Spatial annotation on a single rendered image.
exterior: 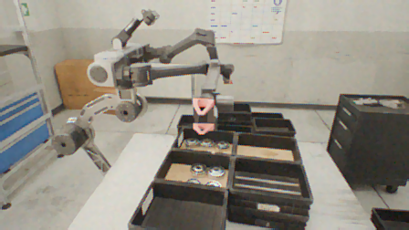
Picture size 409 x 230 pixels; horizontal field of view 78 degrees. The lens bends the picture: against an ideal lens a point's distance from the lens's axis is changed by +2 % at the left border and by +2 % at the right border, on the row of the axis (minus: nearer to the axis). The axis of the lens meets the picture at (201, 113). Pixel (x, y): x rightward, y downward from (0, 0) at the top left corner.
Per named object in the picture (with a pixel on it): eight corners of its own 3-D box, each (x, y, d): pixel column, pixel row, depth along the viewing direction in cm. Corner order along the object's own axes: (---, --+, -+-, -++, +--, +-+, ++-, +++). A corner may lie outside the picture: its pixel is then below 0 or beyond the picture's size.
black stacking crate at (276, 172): (227, 207, 129) (228, 190, 124) (232, 172, 155) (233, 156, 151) (309, 220, 122) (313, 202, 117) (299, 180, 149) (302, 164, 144)
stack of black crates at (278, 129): (251, 167, 268) (255, 130, 249) (249, 151, 295) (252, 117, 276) (289, 170, 264) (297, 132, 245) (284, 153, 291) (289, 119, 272)
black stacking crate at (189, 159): (154, 196, 136) (152, 180, 131) (171, 164, 162) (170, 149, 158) (226, 207, 129) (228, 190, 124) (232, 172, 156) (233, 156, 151)
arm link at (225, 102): (204, 104, 100) (204, 84, 97) (232, 105, 99) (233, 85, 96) (200, 117, 89) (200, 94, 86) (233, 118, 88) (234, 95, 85)
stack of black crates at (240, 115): (215, 144, 308) (216, 111, 289) (216, 132, 335) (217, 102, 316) (248, 147, 304) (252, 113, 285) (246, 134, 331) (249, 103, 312)
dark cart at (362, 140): (337, 192, 254) (360, 111, 217) (321, 165, 295) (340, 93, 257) (401, 196, 249) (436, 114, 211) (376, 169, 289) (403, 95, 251)
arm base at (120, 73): (120, 81, 133) (117, 59, 128) (135, 82, 132) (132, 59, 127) (114, 87, 125) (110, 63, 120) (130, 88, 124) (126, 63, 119)
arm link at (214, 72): (209, 78, 136) (209, 58, 131) (219, 79, 135) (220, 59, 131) (199, 109, 97) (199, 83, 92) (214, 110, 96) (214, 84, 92)
